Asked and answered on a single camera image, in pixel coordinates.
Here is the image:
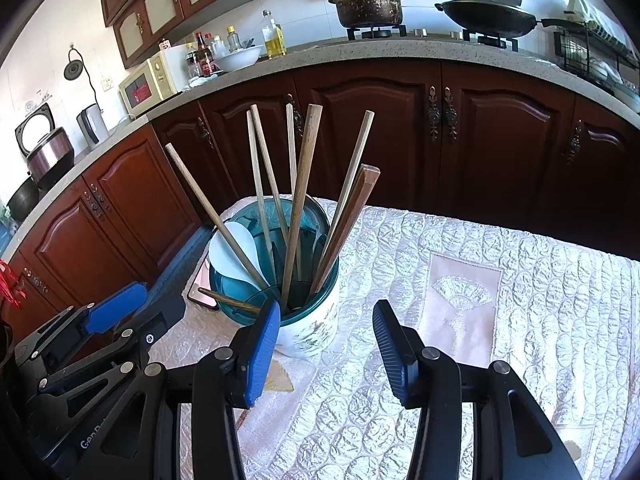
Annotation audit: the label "yellow cooking oil bottle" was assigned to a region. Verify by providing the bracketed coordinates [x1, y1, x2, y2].
[261, 9, 287, 58]

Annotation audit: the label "thick round-ended wooden chopstick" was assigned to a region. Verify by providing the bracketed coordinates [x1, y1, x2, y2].
[280, 103, 323, 313]

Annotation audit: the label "blue plastic bag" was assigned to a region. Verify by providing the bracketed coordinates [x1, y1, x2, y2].
[0, 205, 20, 241]

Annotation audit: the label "black wok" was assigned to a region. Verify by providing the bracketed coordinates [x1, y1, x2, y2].
[435, 0, 571, 38]

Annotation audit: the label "open rice cooker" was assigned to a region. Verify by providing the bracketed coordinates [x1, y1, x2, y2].
[15, 102, 76, 191]

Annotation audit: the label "pale stacked bowls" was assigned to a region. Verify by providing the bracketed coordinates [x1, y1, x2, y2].
[611, 79, 640, 101]

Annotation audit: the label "dark wooden base cabinet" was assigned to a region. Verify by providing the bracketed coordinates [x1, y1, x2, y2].
[0, 55, 640, 321]

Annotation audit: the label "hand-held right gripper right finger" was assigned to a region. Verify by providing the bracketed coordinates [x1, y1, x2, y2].
[372, 299, 583, 480]

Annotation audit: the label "wooden wall cabinet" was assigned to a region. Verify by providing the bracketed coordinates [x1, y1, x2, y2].
[97, 0, 278, 70]

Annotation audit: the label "speckled stone kitchen countertop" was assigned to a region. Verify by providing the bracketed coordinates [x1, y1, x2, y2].
[0, 37, 640, 261]

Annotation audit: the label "white floral utensil holder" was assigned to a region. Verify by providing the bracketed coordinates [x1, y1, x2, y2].
[207, 195, 342, 359]

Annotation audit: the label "dark brown wooden chopstick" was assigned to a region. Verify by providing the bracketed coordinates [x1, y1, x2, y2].
[197, 287, 263, 312]
[306, 166, 382, 303]
[312, 163, 372, 286]

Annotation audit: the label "white plastic bag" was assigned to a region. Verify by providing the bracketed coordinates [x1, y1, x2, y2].
[565, 0, 616, 26]

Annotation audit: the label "grey electric kettle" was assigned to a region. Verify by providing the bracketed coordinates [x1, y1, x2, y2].
[76, 103, 110, 146]

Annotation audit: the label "dark sauce bottle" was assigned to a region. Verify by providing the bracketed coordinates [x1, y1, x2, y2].
[194, 32, 216, 77]

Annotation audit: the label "cream microwave oven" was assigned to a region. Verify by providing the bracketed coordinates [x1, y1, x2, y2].
[118, 51, 181, 118]

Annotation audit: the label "gas stove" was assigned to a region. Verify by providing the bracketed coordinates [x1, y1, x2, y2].
[346, 22, 521, 53]

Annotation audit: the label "stained metal pot with lid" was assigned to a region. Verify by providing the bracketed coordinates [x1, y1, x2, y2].
[328, 0, 407, 28]

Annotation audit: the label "black round wall hanger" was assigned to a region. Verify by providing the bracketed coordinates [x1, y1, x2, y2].
[63, 45, 83, 81]

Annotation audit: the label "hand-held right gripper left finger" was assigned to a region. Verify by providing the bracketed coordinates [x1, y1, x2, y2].
[89, 299, 282, 480]

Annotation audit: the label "white plastic spoon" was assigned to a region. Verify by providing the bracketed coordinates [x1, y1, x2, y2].
[207, 220, 262, 283]

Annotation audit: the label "quilted white pink tablecloth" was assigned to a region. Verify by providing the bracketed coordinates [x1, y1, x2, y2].
[145, 195, 640, 480]

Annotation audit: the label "black pot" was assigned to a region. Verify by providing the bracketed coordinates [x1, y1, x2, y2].
[5, 175, 40, 221]

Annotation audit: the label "black wire dish rack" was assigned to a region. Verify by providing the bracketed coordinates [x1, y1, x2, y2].
[552, 10, 640, 86]

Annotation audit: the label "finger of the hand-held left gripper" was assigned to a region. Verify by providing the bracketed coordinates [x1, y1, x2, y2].
[38, 292, 187, 395]
[14, 281, 149, 362]

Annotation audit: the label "white bowl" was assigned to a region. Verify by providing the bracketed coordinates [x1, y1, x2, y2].
[212, 44, 264, 72]

